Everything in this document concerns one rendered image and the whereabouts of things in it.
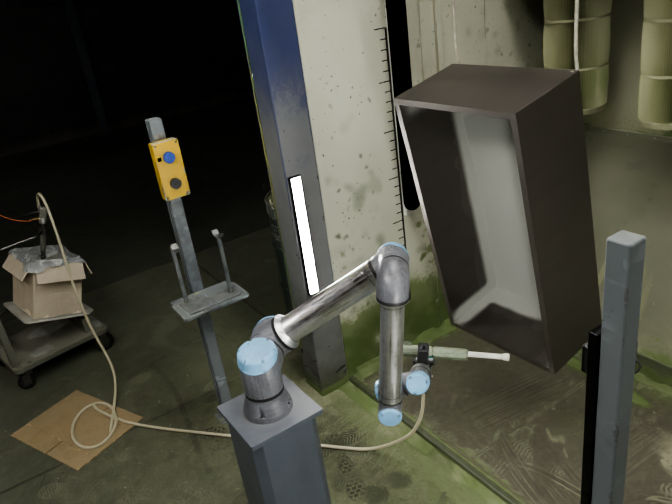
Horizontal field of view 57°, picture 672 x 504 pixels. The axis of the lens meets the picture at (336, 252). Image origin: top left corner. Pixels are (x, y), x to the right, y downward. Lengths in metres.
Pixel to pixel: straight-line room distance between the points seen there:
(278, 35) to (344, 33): 0.35
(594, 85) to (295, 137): 1.61
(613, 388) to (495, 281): 2.01
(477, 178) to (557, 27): 0.97
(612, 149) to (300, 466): 2.47
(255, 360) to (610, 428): 1.28
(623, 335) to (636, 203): 2.46
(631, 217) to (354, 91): 1.65
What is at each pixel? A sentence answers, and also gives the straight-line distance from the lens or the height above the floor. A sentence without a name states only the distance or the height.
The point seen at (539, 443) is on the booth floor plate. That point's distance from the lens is 3.12.
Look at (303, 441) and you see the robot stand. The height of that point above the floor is 0.53.
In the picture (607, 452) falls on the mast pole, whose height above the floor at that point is 1.16.
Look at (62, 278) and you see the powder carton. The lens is 4.18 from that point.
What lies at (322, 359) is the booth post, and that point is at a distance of 3.40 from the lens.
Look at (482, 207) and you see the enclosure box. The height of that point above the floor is 1.01.
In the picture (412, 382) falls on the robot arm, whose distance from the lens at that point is 2.51.
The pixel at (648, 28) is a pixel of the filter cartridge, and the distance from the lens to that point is 3.28.
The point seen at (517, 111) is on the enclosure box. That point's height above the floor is 1.64.
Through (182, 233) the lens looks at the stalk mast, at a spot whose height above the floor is 1.10.
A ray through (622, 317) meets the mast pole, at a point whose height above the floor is 1.49.
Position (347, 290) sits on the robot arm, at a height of 1.06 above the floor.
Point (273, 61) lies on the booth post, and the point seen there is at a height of 1.80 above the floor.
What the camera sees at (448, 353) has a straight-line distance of 2.81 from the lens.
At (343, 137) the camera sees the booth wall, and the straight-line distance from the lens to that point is 3.06.
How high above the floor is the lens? 2.14
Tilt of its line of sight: 25 degrees down
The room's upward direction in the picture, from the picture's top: 8 degrees counter-clockwise
